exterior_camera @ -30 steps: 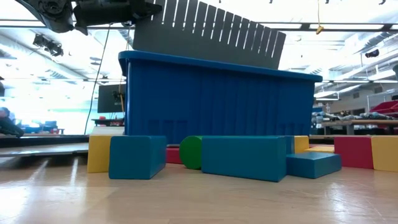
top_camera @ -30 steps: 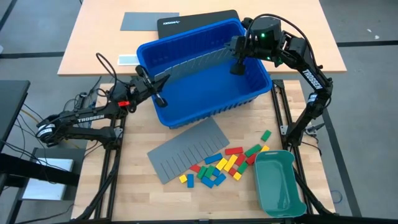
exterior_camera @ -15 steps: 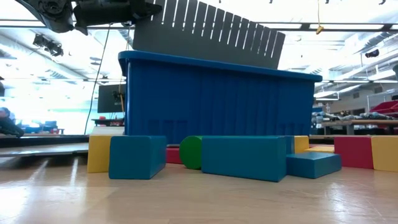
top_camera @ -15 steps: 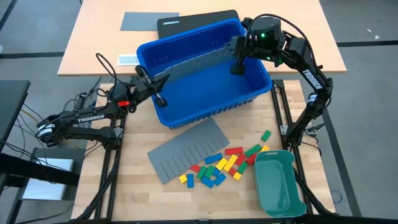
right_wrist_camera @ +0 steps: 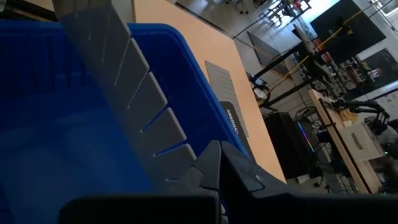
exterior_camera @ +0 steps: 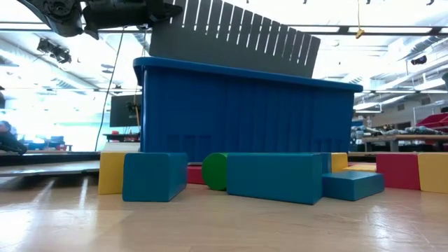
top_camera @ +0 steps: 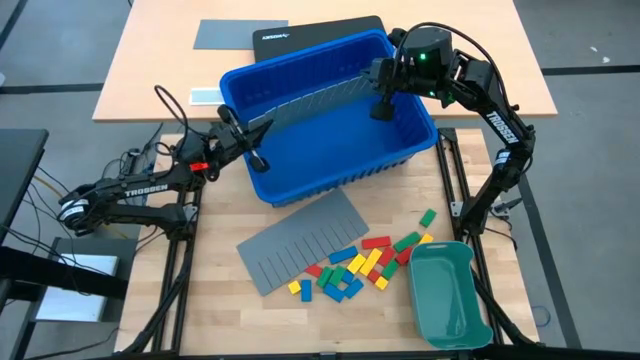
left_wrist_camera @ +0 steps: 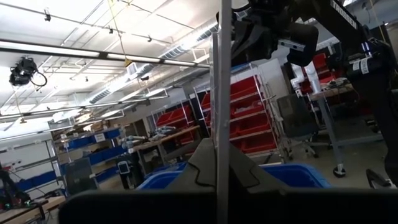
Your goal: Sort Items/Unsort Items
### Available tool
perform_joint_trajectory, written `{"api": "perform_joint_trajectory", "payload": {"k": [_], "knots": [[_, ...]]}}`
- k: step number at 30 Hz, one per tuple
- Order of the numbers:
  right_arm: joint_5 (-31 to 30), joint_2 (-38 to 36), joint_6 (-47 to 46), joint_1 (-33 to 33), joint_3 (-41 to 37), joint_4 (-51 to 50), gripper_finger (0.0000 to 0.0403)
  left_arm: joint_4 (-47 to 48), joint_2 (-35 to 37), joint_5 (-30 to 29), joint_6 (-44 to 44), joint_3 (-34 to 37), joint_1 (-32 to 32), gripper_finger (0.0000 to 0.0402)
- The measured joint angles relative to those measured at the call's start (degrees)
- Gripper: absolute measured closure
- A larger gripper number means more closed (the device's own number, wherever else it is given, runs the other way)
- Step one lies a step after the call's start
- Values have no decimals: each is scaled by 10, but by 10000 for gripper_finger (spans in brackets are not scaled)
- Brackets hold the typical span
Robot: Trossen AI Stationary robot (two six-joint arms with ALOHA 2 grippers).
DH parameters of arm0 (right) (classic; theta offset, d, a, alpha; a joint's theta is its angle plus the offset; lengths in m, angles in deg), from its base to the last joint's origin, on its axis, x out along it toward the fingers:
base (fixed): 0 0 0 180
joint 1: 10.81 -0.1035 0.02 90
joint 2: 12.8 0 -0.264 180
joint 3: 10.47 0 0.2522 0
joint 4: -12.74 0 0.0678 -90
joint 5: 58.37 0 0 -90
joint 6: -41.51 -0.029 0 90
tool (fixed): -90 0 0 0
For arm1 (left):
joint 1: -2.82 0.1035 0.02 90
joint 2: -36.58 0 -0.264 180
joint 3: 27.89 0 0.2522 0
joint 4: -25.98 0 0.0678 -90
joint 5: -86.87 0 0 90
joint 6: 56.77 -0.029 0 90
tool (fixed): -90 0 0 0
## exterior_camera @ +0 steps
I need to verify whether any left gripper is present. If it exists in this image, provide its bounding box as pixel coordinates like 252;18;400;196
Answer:
82;0;184;41

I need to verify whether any long grey slotted divider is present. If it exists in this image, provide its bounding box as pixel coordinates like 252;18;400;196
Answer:
148;0;321;79

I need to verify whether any large blue plastic bin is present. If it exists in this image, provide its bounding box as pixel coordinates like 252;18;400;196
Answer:
132;56;364;164

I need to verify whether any black monitor on stand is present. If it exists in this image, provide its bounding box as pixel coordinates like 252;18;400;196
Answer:
108;94;143;128

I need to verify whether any black ceiling device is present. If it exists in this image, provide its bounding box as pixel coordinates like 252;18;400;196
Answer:
410;54;428;67
36;37;74;65

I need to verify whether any blue wooden block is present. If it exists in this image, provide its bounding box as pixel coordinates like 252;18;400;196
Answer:
321;170;386;202
122;152;188;203
226;152;324;206

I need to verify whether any red wooden block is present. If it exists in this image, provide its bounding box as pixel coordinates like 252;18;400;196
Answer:
186;164;207;186

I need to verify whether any green wooden block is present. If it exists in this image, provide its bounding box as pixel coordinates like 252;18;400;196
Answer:
202;152;230;192

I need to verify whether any small yellow wooden cube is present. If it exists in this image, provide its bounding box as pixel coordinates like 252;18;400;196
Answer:
417;152;448;195
97;151;127;195

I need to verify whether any yellow hanging pendant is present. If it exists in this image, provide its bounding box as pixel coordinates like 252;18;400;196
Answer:
354;0;366;40

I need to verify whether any person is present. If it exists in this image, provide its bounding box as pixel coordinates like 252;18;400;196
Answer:
0;120;28;155

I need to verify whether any small blue wooden cube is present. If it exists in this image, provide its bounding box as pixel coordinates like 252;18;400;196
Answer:
320;152;333;174

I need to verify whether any wooden workbench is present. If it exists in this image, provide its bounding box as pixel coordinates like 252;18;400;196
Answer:
360;134;448;153

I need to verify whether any small red wooden cube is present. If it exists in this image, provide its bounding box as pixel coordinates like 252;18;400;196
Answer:
376;153;421;192

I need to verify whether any red storage bin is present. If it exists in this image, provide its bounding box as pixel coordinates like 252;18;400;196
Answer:
415;112;448;133

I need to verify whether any hanging black cable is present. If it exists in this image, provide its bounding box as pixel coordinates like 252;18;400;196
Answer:
93;26;127;153

